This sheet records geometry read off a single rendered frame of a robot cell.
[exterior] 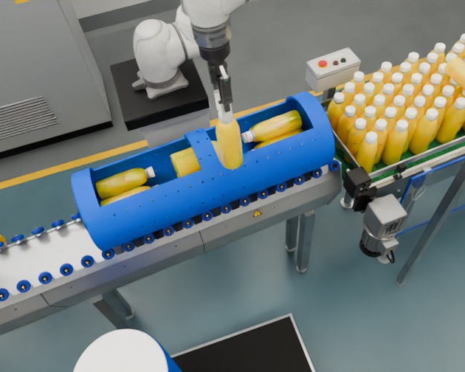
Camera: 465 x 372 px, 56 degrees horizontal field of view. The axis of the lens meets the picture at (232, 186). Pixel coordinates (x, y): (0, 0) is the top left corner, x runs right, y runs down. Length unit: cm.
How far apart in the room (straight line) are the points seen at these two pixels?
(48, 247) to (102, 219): 39
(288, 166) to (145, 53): 71
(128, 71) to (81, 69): 96
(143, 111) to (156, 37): 31
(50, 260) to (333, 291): 149
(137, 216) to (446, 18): 339
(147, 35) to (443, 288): 197
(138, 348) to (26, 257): 62
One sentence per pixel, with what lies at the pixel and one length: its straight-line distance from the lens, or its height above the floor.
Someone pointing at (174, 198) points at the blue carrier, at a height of 117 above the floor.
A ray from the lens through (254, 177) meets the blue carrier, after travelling 147.
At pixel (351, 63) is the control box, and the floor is 110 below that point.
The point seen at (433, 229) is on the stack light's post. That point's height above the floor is 63.
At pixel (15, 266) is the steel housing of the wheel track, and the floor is 93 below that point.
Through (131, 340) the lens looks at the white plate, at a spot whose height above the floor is 104.
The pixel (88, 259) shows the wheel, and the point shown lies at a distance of 162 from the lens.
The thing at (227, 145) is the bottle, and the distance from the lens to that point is 127.
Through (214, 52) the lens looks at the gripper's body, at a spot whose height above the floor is 168.
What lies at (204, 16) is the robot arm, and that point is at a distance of 100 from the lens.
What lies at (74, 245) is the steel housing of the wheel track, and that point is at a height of 93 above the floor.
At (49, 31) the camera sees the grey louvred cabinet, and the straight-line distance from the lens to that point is 282.
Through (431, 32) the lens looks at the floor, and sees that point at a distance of 408.
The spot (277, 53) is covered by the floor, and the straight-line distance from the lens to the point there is 372.
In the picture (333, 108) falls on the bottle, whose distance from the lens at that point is 178.
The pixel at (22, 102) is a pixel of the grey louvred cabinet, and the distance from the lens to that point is 312.
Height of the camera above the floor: 233
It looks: 55 degrees down
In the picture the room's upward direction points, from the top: 8 degrees counter-clockwise
